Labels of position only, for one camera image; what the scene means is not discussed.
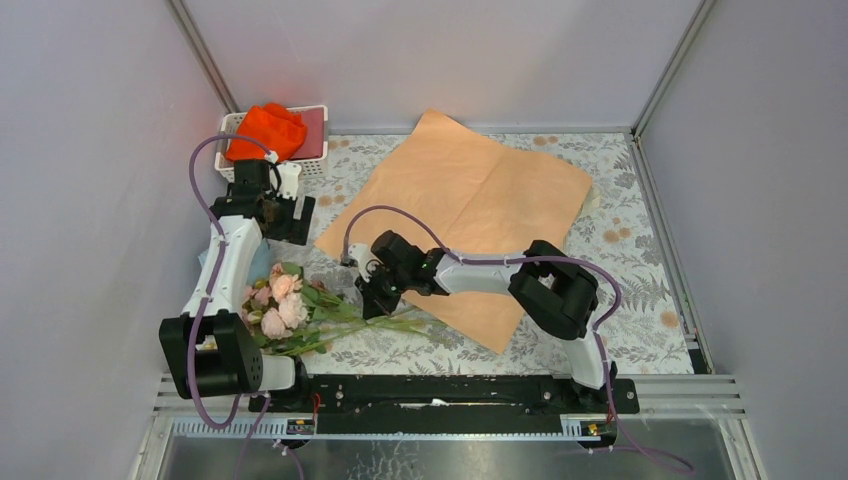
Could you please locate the pink fake flower bunch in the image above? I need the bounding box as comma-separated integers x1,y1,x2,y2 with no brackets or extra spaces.
239,262,435,356

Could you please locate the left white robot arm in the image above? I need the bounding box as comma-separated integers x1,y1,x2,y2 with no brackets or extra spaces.
159,160,315,411

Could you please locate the white perforated plastic basket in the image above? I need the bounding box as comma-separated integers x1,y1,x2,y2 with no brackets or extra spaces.
220,102,329,178

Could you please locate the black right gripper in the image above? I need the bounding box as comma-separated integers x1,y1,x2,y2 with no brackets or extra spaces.
355,263,411,319

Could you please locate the light blue towel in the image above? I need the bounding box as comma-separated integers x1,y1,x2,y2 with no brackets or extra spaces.
219,240,273,282

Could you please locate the orange cloth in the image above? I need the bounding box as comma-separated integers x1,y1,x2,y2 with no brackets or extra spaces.
236,102,306,161

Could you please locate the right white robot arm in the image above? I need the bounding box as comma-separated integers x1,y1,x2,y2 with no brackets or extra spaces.
341,230,614,412

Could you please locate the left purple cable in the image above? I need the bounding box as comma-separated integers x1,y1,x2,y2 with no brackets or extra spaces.
186,134,307,480

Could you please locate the orange wrapping paper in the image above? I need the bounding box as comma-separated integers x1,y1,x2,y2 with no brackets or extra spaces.
313,108,594,356

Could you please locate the cream ribbon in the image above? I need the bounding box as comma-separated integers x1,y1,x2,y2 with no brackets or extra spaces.
579,185,601,216

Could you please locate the dark red cloth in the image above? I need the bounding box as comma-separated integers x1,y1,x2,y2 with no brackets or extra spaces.
290,106,325,160

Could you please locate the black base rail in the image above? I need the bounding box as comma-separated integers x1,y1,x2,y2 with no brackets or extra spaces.
266,375,640,435

